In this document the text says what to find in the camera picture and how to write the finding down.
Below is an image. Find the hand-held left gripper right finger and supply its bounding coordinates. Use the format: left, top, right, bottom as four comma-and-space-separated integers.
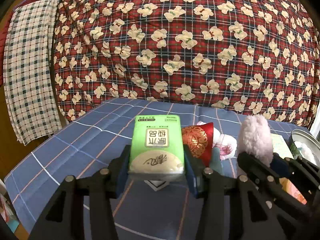
184, 144, 278, 240

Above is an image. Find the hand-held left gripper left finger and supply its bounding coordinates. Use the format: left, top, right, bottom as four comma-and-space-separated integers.
30, 144, 133, 240

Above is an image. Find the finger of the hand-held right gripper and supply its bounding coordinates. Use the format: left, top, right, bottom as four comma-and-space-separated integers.
237, 152, 312, 221
271, 153, 320, 201

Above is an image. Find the white tissue pack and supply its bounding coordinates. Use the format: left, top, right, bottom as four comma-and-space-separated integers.
271, 133, 292, 158

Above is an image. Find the teal cloth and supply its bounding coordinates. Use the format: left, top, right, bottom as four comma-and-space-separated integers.
212, 147, 223, 175

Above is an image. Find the white teal wet wipes pack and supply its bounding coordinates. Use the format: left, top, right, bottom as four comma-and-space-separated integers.
146, 179, 172, 192

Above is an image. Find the metal basin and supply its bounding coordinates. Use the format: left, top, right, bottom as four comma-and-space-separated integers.
288, 129, 320, 168

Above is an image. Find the pink fluffy cloth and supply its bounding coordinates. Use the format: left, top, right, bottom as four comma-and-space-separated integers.
236, 114, 273, 167

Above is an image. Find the red brocade pouch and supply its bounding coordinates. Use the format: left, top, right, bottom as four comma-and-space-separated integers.
181, 122, 214, 167

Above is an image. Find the white mesh cloth pink trim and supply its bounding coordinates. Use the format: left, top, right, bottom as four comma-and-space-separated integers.
196, 121, 237, 161

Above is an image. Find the green tissue pack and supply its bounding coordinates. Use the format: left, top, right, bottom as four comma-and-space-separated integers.
128, 115, 185, 182

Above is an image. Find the white plastic package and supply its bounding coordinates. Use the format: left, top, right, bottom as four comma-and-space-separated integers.
293, 141, 317, 167

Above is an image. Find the blue plaid sheet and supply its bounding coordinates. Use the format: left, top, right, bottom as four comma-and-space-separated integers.
4, 97, 313, 240

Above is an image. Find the teal paper box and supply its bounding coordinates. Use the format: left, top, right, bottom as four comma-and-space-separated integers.
5, 215, 19, 228

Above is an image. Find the white plastic bag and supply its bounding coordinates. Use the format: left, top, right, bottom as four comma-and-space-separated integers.
0, 182, 10, 218

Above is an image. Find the red plaid bear-print blanket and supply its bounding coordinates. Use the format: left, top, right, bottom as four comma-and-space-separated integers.
51, 0, 320, 130

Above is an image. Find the beige checked cloth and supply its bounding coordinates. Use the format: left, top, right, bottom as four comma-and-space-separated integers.
3, 0, 63, 146

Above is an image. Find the red quilted garment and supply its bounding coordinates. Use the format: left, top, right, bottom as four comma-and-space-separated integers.
0, 10, 15, 85

